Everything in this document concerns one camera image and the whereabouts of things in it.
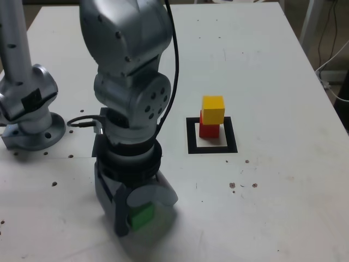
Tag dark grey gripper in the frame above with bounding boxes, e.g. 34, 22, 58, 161
93, 163, 179, 237

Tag green cube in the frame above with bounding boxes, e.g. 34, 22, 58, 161
128, 203, 155, 230

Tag red cube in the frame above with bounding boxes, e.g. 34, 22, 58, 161
198, 110, 220, 139

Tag yellow cube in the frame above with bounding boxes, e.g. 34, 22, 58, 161
202, 95, 226, 125

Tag black tape square outline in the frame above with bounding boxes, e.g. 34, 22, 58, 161
186, 116, 238, 154

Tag white cable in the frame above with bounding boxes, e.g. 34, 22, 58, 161
315, 40, 349, 102

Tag black hanging cable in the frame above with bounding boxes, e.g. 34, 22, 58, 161
317, 0, 339, 70

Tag white frame post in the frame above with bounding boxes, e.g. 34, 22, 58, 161
299, 0, 324, 52

